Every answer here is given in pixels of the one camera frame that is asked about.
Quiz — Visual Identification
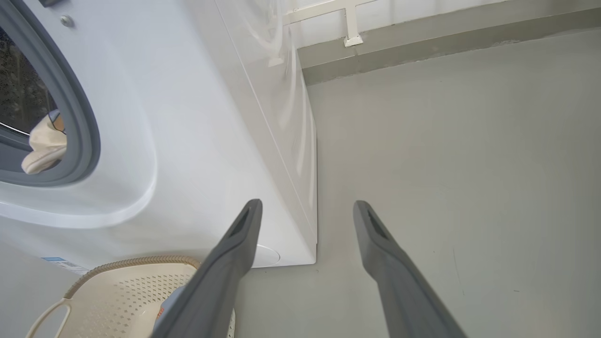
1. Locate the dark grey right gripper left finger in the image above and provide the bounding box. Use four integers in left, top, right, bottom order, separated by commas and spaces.
150, 199, 263, 338

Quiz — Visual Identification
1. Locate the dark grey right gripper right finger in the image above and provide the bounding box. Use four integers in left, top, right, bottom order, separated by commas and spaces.
353, 200, 468, 338

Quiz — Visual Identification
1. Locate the blue garment with orange prints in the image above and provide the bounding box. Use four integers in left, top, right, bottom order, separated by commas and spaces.
154, 285, 188, 325

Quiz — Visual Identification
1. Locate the pale blue and cream garment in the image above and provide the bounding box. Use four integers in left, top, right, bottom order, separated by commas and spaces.
21, 109, 67, 175

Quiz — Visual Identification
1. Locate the white front-load washing machine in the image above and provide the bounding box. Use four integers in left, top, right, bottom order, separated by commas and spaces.
0, 0, 318, 275

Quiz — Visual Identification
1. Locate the grey rubber door gasket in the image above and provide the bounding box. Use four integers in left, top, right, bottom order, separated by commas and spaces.
0, 0, 101, 187

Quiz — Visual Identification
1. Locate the steel perforated washer drum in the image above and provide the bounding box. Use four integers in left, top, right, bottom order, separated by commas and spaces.
0, 28, 57, 137

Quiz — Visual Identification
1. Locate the round white filter cover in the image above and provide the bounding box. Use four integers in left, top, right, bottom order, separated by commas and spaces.
251, 244, 281, 268

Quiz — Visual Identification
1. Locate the cream perforated laundry basket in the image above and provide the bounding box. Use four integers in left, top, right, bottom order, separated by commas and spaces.
26, 256, 235, 338

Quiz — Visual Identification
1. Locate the blue energy label sticker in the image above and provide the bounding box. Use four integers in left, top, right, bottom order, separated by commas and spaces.
40, 257, 90, 275

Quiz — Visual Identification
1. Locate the white railing post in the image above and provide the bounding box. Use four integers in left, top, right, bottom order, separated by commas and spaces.
282, 0, 381, 47

